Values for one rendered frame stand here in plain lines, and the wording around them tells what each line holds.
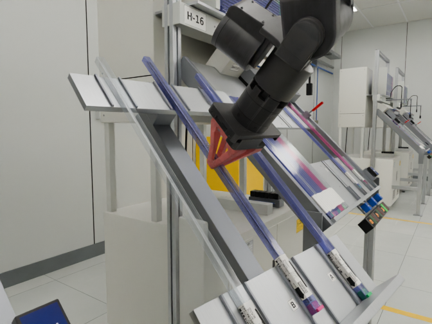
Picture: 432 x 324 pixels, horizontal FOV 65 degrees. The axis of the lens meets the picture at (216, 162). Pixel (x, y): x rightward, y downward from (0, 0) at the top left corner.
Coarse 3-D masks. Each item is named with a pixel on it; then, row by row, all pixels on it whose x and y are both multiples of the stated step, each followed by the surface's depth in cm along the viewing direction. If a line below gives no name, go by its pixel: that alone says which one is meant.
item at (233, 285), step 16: (96, 64) 54; (112, 80) 52; (128, 112) 49; (144, 128) 48; (144, 144) 47; (160, 160) 45; (176, 192) 43; (192, 208) 42; (192, 224) 41; (208, 240) 40; (208, 256) 40; (224, 256) 40; (224, 272) 38; (240, 288) 38; (240, 304) 37
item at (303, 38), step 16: (224, 16) 41; (240, 16) 40; (256, 16) 40; (272, 16) 41; (224, 32) 42; (240, 32) 41; (256, 32) 40; (272, 32) 39; (288, 32) 36; (304, 32) 34; (320, 32) 34; (224, 48) 43; (240, 48) 41; (256, 48) 41; (288, 48) 36; (304, 48) 35; (240, 64) 43; (288, 64) 38; (304, 64) 37
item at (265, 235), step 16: (144, 64) 63; (160, 80) 60; (176, 96) 59; (176, 112) 58; (192, 128) 55; (208, 144) 54; (224, 176) 51; (240, 192) 50; (240, 208) 49; (256, 224) 47; (272, 240) 46; (272, 256) 46
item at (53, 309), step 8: (56, 304) 32; (32, 312) 30; (40, 312) 31; (48, 312) 31; (56, 312) 32; (24, 320) 30; (32, 320) 30; (40, 320) 30; (48, 320) 31; (56, 320) 31; (64, 320) 31
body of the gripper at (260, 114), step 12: (252, 84) 44; (240, 96) 46; (252, 96) 44; (216, 108) 45; (228, 108) 47; (240, 108) 45; (252, 108) 44; (264, 108) 43; (276, 108) 44; (228, 120) 44; (240, 120) 45; (252, 120) 45; (264, 120) 45; (228, 132) 44; (240, 132) 44; (252, 132) 46; (264, 132) 47; (276, 132) 50
